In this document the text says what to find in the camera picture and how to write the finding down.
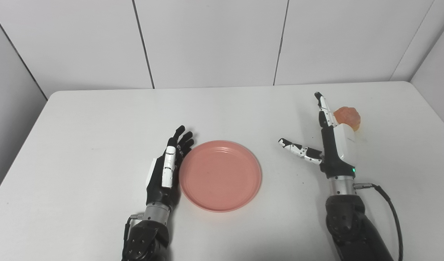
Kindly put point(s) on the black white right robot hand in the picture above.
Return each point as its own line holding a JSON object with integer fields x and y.
{"x": 332, "y": 156}

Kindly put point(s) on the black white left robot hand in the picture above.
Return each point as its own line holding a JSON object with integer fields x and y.
{"x": 158, "y": 181}

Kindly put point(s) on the orange cream puff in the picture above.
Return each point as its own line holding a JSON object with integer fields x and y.
{"x": 348, "y": 115}

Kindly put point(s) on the pink round plate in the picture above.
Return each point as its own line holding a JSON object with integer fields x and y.
{"x": 220, "y": 175}

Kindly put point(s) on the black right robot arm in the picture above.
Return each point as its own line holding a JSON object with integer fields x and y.
{"x": 352, "y": 228}

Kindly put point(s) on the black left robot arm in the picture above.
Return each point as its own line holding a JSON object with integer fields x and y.
{"x": 147, "y": 239}

